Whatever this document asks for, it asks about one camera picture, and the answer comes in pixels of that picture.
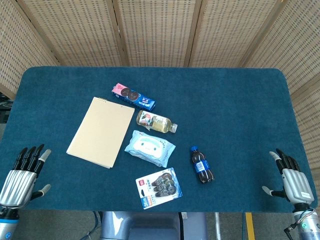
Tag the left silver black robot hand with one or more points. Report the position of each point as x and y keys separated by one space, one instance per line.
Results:
x=18 y=182

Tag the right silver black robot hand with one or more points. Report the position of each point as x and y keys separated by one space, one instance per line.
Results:
x=297 y=185

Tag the kraft cover lined notebook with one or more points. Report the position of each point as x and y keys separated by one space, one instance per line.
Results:
x=100 y=132

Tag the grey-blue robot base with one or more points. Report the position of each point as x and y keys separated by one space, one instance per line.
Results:
x=150 y=226

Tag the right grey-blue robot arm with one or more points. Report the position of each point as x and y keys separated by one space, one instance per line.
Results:
x=310 y=227

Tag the dark equipment behind screen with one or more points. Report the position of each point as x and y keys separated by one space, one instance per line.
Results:
x=4 y=107

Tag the teal carpet table cover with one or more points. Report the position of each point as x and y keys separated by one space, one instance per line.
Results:
x=237 y=112

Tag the small cola bottle blue cap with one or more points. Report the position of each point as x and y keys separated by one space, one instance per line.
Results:
x=202 y=167

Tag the light blue wet wipes pack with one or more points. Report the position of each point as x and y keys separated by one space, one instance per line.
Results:
x=150 y=147

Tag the correction tape blister pack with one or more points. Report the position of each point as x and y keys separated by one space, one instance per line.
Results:
x=158 y=188

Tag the blue Oreo cookie box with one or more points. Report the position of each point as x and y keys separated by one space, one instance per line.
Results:
x=135 y=97

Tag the yellow tea plastic bottle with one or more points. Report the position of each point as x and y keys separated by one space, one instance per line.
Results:
x=157 y=123

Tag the woven bamboo folding screen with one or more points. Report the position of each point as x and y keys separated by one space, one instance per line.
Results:
x=160 y=32

